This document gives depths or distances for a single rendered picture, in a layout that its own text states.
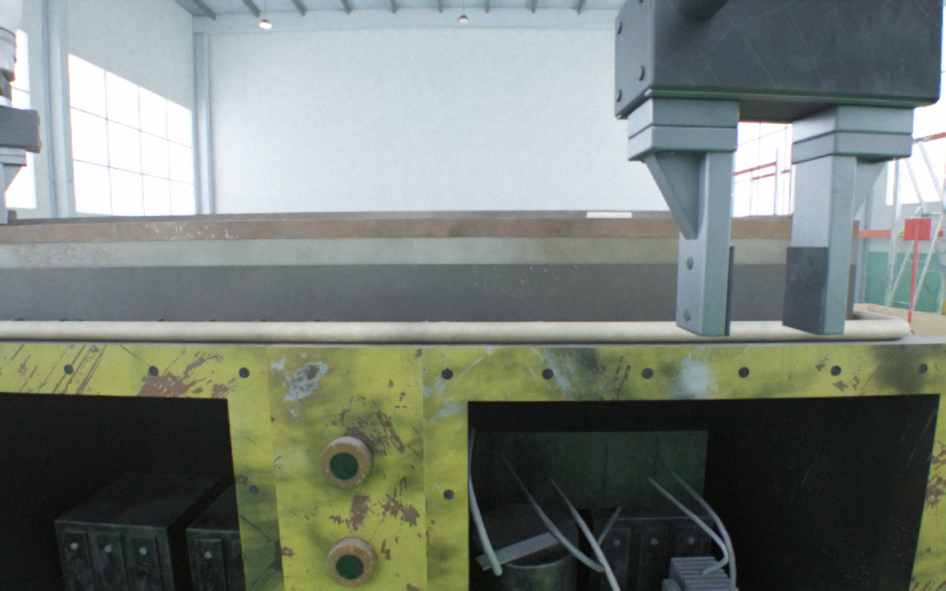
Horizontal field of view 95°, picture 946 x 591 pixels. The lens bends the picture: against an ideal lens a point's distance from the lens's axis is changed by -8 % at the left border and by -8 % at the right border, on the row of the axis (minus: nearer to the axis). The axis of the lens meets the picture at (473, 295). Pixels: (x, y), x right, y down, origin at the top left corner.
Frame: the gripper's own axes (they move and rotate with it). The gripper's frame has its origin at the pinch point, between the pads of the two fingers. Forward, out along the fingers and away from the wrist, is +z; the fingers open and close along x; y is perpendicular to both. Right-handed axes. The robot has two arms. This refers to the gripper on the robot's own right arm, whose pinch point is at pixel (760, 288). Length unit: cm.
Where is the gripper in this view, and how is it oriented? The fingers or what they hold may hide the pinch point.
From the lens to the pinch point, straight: 25.2
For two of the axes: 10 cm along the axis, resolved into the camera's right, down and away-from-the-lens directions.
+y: 0.1, 1.1, -9.9
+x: 10.0, 0.0, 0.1
